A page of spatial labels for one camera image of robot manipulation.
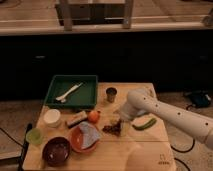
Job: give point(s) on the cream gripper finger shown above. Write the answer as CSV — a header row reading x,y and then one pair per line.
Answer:
x,y
124,128

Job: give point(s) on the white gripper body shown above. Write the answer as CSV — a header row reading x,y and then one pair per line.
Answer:
x,y
128,111

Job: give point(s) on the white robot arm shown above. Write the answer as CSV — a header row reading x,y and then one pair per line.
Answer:
x,y
140,101

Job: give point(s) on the green pepper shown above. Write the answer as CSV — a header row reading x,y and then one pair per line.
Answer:
x,y
147,125

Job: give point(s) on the orange fruit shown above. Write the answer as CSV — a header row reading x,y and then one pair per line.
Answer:
x,y
93,116

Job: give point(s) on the blue grey cloth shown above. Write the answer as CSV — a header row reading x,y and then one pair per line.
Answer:
x,y
90,134

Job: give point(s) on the wooden block brush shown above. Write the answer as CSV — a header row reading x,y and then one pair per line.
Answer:
x,y
76,119

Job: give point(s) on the green plastic tray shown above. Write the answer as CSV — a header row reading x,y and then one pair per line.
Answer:
x,y
72,92

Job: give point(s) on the orange plate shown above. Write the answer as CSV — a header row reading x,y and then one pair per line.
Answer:
x,y
76,141

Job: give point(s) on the white plastic fork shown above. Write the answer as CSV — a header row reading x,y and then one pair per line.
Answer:
x,y
62,98

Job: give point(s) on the dark object on floor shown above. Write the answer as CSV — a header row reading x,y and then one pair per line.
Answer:
x,y
199,99

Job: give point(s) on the white small bowl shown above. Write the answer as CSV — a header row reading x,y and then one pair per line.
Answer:
x,y
52,118

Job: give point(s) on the dark purple bowl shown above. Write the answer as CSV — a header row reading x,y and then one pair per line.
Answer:
x,y
56,151

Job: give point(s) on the green plastic cup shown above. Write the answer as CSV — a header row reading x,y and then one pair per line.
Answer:
x,y
34,136

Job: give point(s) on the wooden chair frame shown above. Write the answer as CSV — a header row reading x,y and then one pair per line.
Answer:
x,y
71,13

